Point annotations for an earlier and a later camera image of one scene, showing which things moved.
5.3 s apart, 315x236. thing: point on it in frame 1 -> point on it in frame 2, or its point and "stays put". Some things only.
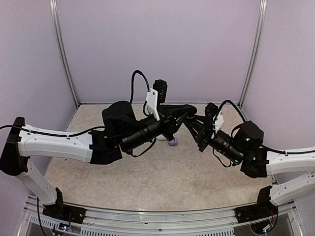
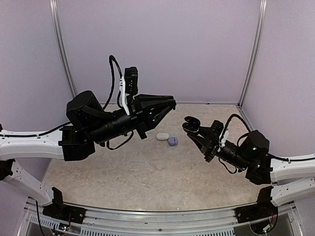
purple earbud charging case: (174, 142) stays put
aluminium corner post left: (53, 7) stays put
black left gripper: (168, 113) -> (142, 116)
